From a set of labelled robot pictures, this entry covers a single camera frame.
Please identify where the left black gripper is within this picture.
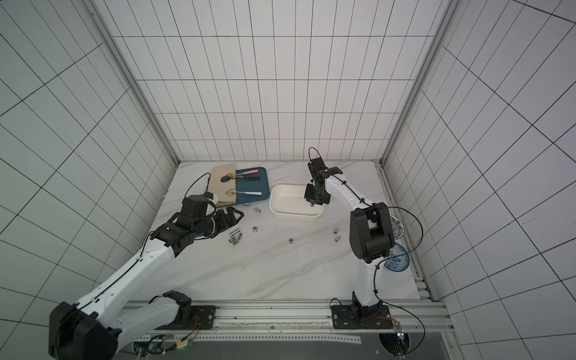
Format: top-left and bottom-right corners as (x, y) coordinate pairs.
(193, 206), (245, 239)

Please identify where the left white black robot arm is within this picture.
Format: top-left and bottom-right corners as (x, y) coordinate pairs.
(48, 192), (244, 359)

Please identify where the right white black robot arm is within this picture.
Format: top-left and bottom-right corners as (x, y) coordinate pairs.
(304, 167), (395, 318)

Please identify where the white plastic storage box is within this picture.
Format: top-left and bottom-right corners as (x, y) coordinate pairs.
(269, 184), (324, 221)

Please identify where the teal plastic tray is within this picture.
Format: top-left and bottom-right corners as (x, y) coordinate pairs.
(235, 166), (271, 205)

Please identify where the blue patterned plate upper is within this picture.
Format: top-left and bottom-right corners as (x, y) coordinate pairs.
(390, 214), (405, 240)

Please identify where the blue patterned plate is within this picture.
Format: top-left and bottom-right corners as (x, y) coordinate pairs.
(390, 214), (405, 240)
(383, 244), (410, 272)

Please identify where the blue patterned plate lower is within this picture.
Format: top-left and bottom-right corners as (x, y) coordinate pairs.
(383, 244), (410, 272)

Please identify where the left base wiring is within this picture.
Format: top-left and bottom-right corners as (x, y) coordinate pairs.
(132, 314), (201, 357)

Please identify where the base wiring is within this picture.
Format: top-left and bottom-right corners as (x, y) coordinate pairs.
(379, 314), (411, 357)
(132, 314), (201, 357)

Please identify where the right base wiring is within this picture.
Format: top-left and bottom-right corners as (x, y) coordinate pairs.
(379, 314), (411, 357)

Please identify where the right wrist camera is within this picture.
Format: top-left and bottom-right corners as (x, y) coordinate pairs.
(307, 157), (343, 179)

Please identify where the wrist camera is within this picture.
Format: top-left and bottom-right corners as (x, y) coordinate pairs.
(307, 157), (343, 179)
(205, 192), (219, 204)

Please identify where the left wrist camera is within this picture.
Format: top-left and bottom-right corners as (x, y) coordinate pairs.
(205, 192), (219, 204)

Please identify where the black handled spoon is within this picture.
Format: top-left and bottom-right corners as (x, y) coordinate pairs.
(220, 174), (260, 182)

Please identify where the pink handled spoon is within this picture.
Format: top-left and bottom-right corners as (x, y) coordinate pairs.
(236, 169), (259, 176)

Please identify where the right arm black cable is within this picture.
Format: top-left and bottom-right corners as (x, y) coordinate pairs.
(372, 205), (427, 356)

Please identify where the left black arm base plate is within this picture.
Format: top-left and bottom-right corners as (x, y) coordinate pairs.
(189, 305), (217, 330)

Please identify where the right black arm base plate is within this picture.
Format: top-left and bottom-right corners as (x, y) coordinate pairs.
(330, 303), (393, 330)

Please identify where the aluminium mounting rail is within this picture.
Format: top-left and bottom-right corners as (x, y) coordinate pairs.
(112, 300), (453, 336)

